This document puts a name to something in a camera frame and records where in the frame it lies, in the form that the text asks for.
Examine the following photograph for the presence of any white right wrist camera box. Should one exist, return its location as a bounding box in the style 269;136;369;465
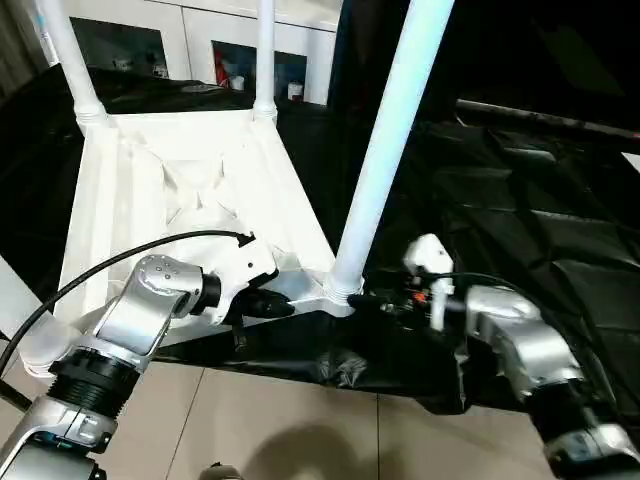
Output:
402;234;457;333

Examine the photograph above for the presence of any dark grey curtain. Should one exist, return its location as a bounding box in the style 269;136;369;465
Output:
0;0;41;91

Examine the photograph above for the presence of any white plastic table top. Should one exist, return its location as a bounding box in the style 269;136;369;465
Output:
20;105;363;379

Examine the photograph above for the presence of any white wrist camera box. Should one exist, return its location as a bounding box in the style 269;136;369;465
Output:
195;234;282;327
402;234;457;333

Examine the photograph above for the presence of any white glass-door cabinet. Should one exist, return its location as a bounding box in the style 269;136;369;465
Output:
30;0;343;107

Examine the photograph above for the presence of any black work mat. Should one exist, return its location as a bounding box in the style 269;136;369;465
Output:
0;65;640;416

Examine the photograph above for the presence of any white plastic table leg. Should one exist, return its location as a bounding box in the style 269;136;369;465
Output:
325;0;457;299
252;0;280;121
0;255;56;347
35;0;109;127

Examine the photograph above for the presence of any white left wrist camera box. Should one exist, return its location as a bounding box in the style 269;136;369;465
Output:
195;234;282;327

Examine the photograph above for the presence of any dark robot foot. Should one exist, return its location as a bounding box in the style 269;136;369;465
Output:
198;464;246;480

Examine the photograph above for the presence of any dark metal rod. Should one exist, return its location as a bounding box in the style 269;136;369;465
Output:
455;98;640;141

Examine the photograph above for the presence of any grey metal frame leg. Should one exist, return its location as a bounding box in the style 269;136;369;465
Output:
0;385;31;412

